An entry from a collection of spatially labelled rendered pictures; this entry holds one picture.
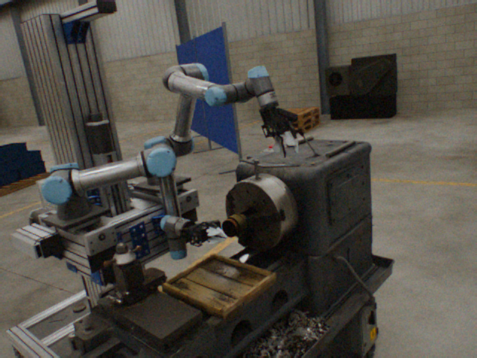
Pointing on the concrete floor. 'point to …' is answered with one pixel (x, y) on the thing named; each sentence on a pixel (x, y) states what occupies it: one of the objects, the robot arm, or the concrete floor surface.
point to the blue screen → (218, 69)
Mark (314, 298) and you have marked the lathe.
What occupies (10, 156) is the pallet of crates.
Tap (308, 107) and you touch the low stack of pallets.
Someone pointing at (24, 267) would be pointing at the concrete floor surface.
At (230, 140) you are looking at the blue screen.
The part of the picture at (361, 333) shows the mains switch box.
